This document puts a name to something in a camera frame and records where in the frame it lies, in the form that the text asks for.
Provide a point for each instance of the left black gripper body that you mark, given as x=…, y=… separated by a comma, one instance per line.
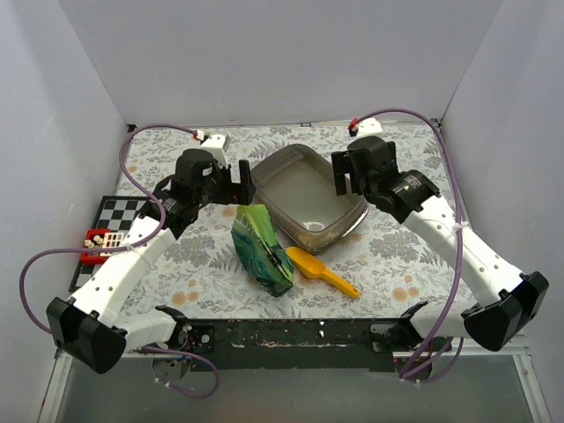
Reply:
x=229, y=186

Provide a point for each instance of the yellow plastic scoop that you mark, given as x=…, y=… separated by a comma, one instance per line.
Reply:
x=312, y=268

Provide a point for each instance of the green litter bag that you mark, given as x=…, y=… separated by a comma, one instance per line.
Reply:
x=257, y=247

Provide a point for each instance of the grey litter box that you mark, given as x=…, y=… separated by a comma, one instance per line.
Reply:
x=296, y=185

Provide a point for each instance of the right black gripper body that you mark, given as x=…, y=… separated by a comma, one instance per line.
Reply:
x=349, y=165

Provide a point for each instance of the black white checkerboard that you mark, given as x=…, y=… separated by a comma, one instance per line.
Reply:
x=112, y=221

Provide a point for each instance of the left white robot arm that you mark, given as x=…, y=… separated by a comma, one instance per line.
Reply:
x=88, y=325

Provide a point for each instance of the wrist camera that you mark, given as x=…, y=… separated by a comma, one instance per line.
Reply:
x=366, y=127
x=217, y=145

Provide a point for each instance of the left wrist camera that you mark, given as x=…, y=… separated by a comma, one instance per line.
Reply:
x=217, y=145

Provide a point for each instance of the red tray with pieces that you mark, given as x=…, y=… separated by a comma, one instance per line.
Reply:
x=96, y=239

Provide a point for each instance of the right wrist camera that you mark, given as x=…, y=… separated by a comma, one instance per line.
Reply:
x=366, y=127

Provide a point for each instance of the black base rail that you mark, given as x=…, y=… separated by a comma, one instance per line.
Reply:
x=350, y=343

